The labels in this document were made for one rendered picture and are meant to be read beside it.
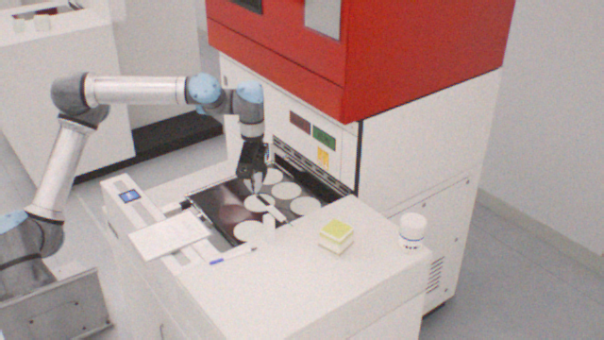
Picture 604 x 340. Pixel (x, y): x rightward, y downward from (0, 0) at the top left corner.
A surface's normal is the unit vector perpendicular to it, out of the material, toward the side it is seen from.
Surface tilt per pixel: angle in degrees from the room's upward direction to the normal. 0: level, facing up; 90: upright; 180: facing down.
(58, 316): 90
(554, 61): 90
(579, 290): 0
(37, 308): 90
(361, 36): 90
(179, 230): 0
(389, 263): 0
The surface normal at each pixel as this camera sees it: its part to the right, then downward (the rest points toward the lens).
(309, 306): 0.00, -0.83
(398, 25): 0.60, 0.44
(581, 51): -0.80, 0.33
